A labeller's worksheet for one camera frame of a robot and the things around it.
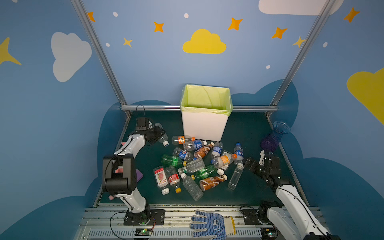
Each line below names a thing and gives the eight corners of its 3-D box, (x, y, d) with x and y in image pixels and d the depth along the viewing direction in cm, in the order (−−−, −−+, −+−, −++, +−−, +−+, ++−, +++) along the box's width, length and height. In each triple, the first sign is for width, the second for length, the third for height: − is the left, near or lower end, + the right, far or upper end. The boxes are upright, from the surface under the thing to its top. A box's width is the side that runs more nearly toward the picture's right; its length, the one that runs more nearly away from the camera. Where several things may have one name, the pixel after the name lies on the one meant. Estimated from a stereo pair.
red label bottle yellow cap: (173, 195, 81) (172, 193, 78) (165, 168, 91) (164, 166, 88) (184, 191, 82) (183, 189, 80) (175, 165, 93) (174, 162, 90)
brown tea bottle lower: (201, 191, 83) (202, 189, 79) (198, 183, 86) (199, 180, 82) (227, 182, 86) (228, 180, 83) (223, 175, 89) (225, 172, 86)
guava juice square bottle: (160, 197, 80) (159, 196, 78) (153, 169, 91) (152, 167, 89) (171, 192, 82) (171, 191, 80) (163, 165, 92) (162, 163, 90)
